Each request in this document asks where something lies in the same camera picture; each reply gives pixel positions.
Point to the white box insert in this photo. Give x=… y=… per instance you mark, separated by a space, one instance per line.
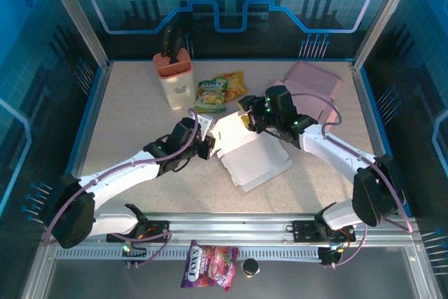
x=259 y=159

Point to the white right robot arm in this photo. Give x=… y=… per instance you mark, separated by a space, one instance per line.
x=336 y=153

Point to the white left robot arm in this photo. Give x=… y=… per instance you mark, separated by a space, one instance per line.
x=119 y=173

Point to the green candy bag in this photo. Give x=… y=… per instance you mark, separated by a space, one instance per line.
x=210 y=97

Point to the beige knife block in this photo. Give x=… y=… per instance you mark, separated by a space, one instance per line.
x=176 y=92

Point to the purple berries candy bag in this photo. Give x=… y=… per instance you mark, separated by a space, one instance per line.
x=210 y=265

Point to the black round knob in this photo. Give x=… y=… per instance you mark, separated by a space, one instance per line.
x=251 y=267

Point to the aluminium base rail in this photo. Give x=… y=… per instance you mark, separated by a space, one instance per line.
x=227 y=229

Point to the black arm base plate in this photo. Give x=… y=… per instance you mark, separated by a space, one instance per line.
x=157 y=225
x=304 y=230

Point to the aluminium frame post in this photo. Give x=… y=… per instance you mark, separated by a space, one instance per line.
x=381 y=19
x=78 y=19

